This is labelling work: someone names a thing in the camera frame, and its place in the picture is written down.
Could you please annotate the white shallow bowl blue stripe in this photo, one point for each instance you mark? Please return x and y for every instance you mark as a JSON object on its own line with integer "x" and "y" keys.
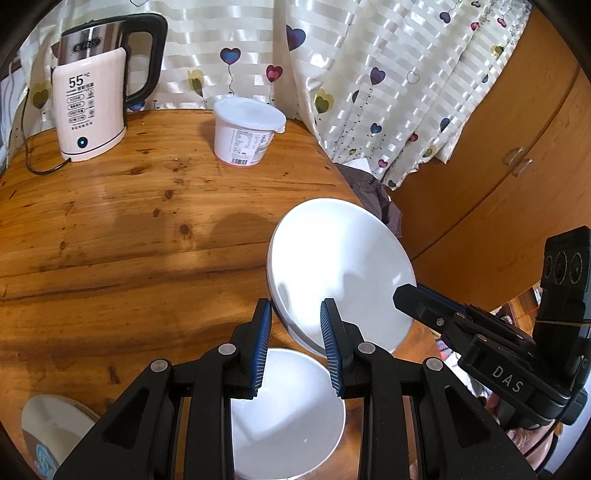
{"x": 341, "y": 258}

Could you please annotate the dark patterned cloth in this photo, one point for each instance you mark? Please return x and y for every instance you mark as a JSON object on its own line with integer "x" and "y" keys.
{"x": 369, "y": 198}

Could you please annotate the person's right hand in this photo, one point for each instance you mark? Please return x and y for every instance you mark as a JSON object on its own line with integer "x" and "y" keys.
{"x": 526, "y": 443}

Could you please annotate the white plastic tub with lid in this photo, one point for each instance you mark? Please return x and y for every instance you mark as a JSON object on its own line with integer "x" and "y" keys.
{"x": 244, "y": 138}

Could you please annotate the heart print curtain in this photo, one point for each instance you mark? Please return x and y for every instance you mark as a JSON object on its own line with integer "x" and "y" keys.
{"x": 369, "y": 46}

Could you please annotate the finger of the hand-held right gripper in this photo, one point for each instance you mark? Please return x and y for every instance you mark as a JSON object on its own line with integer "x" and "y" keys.
{"x": 420, "y": 304}
{"x": 443, "y": 299}

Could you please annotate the white paper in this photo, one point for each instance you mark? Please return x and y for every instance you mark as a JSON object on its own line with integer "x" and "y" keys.
{"x": 359, "y": 166}

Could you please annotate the small white dish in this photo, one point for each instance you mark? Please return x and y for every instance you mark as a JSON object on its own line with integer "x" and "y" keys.
{"x": 51, "y": 424}

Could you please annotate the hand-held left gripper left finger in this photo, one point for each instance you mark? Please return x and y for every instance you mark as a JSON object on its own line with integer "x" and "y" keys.
{"x": 261, "y": 350}

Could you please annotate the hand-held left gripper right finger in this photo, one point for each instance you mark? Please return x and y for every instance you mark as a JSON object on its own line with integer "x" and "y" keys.
{"x": 332, "y": 350}

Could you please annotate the white deep bowl blue stripe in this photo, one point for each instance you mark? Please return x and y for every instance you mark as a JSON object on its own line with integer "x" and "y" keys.
{"x": 286, "y": 415}

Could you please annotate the wooden cabinet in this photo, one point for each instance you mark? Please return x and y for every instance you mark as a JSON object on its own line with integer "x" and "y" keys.
{"x": 485, "y": 207}

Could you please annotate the white electric kettle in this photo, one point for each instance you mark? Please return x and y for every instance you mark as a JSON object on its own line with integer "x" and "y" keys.
{"x": 90, "y": 106}

